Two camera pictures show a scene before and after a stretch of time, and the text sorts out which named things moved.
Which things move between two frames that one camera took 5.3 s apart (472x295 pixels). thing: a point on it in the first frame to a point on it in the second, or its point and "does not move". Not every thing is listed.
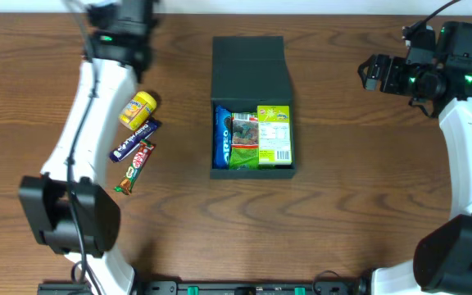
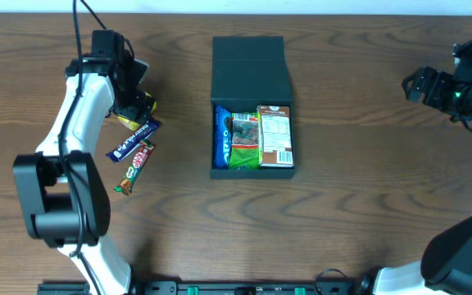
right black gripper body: (382, 73) to (426, 84)
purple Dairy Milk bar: (141, 133) does not move
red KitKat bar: (142, 156) does not move
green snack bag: (244, 142) does not move
